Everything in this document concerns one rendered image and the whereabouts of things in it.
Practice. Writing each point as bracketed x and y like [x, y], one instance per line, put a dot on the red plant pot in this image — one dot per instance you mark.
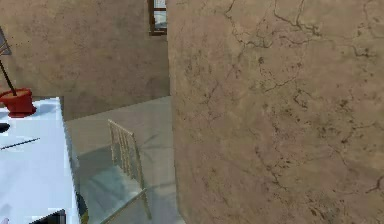
[17, 102]

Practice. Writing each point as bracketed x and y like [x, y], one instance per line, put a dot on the dark house plant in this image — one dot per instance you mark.
[6, 76]

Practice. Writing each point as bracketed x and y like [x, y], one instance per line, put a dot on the white table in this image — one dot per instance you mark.
[33, 166]

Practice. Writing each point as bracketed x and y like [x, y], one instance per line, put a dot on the small black round object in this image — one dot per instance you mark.
[3, 127]

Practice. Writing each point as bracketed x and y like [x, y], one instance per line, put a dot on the thin black pencil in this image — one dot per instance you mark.
[20, 143]

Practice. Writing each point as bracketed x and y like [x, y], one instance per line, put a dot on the brown framed window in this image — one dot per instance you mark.
[158, 16]

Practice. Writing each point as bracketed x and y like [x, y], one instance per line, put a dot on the black flat object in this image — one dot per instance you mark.
[51, 218]

